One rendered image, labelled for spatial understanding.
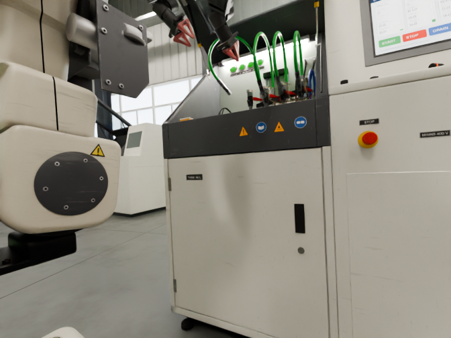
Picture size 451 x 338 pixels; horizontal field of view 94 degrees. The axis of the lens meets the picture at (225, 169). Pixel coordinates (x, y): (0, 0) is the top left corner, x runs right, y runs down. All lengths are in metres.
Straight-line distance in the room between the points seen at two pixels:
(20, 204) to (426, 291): 0.93
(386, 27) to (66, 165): 1.15
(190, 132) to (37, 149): 0.63
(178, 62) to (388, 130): 6.00
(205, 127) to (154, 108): 5.61
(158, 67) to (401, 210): 6.53
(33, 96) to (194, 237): 0.75
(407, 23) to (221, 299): 1.30
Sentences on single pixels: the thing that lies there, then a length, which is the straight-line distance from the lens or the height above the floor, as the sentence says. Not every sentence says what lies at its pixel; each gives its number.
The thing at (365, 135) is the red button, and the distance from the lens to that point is 0.73.
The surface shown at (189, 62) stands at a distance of 6.31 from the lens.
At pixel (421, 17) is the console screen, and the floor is 1.26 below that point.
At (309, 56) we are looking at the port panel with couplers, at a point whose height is 1.33.
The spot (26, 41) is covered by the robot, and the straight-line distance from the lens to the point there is 0.50.
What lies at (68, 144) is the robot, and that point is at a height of 0.79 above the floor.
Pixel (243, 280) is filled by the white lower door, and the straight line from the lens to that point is 0.94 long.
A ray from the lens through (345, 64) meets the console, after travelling 1.09.
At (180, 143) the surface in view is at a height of 0.85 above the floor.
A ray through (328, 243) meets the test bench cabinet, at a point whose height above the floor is 0.47.
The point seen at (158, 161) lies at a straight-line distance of 3.95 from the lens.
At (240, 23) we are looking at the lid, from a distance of 1.48.
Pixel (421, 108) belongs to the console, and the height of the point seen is 0.87.
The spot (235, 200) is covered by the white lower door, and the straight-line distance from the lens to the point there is 0.84.
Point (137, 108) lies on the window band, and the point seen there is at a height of 2.55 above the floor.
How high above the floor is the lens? 0.74
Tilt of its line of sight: 1 degrees down
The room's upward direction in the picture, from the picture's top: 3 degrees counter-clockwise
